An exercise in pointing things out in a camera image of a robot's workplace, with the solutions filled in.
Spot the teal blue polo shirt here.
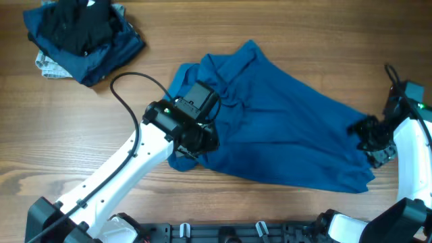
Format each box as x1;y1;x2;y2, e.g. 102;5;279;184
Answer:
168;41;374;194

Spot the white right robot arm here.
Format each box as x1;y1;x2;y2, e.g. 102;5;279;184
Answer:
317;98;431;242

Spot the light grey folded garment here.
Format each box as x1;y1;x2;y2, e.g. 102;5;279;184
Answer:
35;50;72;78

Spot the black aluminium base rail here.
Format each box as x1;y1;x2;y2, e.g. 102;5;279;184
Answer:
141;221;336;243

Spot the black folded garment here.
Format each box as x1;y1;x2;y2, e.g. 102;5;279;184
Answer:
38;0;120;56

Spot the navy folded garment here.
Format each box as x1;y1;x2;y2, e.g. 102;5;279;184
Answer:
23;2;145;87

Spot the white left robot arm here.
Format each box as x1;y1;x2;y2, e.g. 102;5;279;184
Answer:
25;98;218;242

